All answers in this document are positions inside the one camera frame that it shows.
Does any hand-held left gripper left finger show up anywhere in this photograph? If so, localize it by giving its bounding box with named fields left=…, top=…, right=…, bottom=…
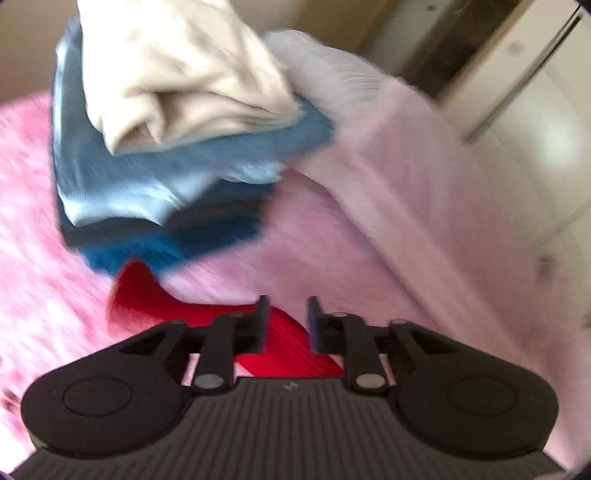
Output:
left=100, top=295, right=271, bottom=396

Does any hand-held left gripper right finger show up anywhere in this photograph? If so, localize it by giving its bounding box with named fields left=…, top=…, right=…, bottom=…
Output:
left=307, top=295, right=465, bottom=396

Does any red knitted sweater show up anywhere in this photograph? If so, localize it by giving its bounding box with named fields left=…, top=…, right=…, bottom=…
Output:
left=106, top=259, right=345, bottom=379

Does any dark navy folded cloth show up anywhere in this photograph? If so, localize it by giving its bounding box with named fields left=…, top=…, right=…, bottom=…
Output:
left=58, top=181, right=279, bottom=251

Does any teal blue folded cloth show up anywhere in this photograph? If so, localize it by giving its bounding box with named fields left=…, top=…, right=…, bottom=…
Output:
left=78, top=216, right=262, bottom=278

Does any pale pink pillow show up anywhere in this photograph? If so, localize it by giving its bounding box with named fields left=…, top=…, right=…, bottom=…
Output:
left=265, top=30, right=548, bottom=365

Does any light blue folded cloth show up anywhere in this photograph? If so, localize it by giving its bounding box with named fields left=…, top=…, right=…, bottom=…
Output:
left=50, top=21, right=336, bottom=227

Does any pink floral blanket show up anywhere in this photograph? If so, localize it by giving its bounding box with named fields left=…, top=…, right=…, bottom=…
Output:
left=0, top=88, right=561, bottom=468

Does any cream folded cloth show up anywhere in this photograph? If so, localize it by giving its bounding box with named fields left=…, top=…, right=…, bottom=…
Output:
left=76, top=0, right=304, bottom=156

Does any white wardrobe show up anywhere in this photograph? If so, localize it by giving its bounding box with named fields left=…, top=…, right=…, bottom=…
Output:
left=369, top=0, right=591, bottom=245

